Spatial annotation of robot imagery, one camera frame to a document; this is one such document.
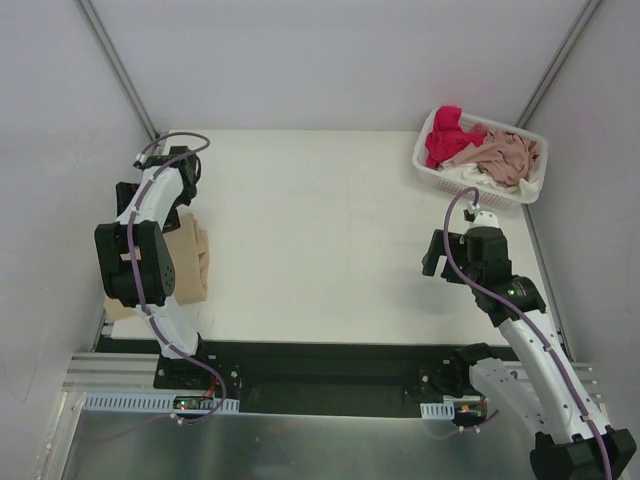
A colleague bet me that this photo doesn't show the beige t shirt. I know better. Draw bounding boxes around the beige t shirt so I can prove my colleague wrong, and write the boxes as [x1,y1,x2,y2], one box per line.
[103,213,210,324]

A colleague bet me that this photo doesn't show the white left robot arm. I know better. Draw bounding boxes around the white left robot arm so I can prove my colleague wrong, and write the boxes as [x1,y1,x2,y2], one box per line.
[94,146,212,389]

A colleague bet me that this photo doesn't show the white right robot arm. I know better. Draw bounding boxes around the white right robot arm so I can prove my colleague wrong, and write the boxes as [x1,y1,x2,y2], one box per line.
[422,226,637,479]

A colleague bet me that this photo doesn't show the white plastic laundry basket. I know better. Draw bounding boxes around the white plastic laundry basket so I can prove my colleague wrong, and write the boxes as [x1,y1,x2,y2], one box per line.
[412,106,548,208]

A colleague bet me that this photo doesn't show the cream white shirt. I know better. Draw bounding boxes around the cream white shirt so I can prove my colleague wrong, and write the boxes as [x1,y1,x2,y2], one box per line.
[439,163,541,197]

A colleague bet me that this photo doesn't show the dusty pink shirt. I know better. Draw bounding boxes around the dusty pink shirt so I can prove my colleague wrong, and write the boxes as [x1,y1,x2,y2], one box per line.
[445,129,540,186]

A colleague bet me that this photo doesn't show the pink red shirt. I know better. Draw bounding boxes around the pink red shirt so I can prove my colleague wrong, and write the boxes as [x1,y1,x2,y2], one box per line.
[425,106,488,169]

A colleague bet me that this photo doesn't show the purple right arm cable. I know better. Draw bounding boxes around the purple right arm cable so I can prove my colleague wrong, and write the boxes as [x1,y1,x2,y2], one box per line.
[424,187,616,480]

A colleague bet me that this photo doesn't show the right white cable duct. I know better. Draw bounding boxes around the right white cable duct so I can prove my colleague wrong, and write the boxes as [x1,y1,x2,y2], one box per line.
[420,401,456,421]

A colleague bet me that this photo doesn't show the left aluminium frame post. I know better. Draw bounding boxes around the left aluminium frame post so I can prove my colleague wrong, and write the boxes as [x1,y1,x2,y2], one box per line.
[74,0,160,140]

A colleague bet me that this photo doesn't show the aluminium frame post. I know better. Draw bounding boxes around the aluminium frame post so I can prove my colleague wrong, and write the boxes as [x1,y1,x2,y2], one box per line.
[516,0,607,129]
[74,0,160,140]

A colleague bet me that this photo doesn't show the aluminium front rail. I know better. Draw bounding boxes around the aluminium front rail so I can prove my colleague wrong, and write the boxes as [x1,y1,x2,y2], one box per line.
[63,352,605,402]

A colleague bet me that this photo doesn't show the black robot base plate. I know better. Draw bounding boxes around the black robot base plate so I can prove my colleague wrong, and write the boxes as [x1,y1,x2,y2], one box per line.
[152,338,501,416]

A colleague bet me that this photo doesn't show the white slotted cable duct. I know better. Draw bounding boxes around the white slotted cable duct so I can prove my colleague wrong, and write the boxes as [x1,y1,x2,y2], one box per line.
[83,393,240,415]

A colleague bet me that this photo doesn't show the right aluminium frame post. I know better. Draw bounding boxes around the right aluminium frame post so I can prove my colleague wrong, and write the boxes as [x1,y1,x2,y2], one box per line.
[516,0,607,129]

